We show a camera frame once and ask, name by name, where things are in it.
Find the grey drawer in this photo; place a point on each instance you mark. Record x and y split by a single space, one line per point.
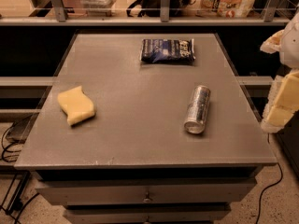
145 191
142 214

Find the yellow sponge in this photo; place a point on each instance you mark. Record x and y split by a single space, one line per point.
76 105

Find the dark blue chip bag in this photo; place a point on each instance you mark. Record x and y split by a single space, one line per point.
167 51

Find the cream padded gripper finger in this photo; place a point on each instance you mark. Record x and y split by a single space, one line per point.
273 43
283 102

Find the black bag background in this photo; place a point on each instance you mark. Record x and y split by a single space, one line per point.
153 8

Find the silver redbull can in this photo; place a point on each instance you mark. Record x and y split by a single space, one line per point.
196 115

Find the grey upper drawer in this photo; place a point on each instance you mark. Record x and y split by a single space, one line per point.
145 191

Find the grey metal railing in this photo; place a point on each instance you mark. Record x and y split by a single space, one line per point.
69 13

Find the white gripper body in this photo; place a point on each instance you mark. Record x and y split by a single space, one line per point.
291 48

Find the grey lower drawer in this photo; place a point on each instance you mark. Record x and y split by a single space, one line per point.
142 214

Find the colourful snack bag background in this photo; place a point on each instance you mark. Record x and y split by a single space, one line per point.
225 8

